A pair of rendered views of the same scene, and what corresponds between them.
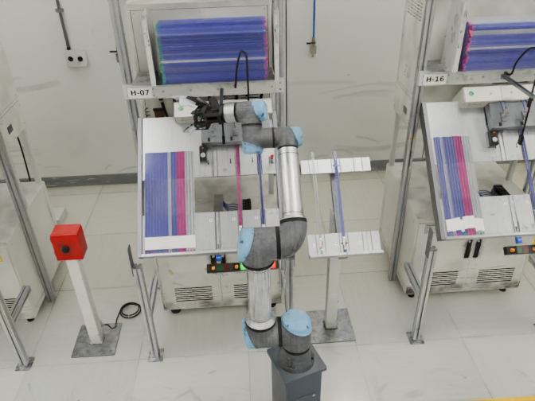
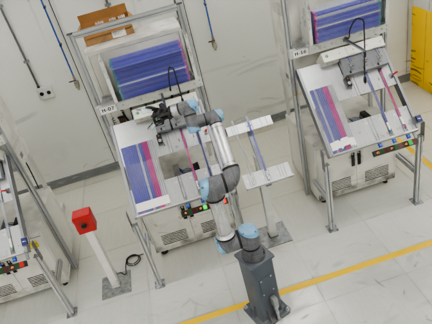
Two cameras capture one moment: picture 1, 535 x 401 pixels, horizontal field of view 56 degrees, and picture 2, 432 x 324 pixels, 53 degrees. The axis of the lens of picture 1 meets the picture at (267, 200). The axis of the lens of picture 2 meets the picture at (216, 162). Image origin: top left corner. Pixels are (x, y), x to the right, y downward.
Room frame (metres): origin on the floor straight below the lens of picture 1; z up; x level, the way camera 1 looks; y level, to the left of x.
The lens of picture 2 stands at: (-0.57, 0.04, 2.55)
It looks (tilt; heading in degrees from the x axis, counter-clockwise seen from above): 33 degrees down; 358
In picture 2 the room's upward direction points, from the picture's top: 15 degrees counter-clockwise
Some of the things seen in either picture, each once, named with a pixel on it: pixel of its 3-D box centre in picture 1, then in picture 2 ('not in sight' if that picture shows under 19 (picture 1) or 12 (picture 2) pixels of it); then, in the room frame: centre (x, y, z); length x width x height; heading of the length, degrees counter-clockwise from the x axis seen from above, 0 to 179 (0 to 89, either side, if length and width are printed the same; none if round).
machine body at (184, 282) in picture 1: (220, 240); (183, 196); (2.51, 0.30, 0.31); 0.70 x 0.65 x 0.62; 93
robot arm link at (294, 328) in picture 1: (294, 329); (247, 236); (1.38, -0.09, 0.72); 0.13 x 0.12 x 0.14; 93
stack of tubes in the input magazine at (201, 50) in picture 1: (213, 50); (150, 69); (2.39, 0.23, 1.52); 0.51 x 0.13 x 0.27; 93
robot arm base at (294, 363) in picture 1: (296, 349); (252, 249); (1.38, -0.10, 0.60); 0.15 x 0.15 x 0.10
